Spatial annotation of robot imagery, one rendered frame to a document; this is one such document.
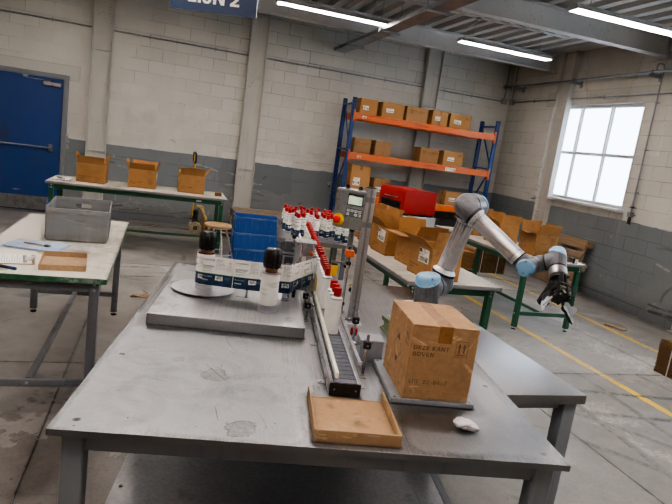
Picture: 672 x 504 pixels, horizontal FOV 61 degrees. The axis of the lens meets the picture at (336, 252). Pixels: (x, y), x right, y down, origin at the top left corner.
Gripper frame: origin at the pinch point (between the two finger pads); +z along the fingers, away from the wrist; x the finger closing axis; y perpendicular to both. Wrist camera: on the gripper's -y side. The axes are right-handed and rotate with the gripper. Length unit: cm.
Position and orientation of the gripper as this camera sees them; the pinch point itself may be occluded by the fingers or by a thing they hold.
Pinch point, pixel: (555, 319)
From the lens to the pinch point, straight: 255.0
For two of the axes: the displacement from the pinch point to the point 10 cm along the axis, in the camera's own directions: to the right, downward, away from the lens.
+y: 3.7, -5.0, -7.8
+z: -2.1, 7.7, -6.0
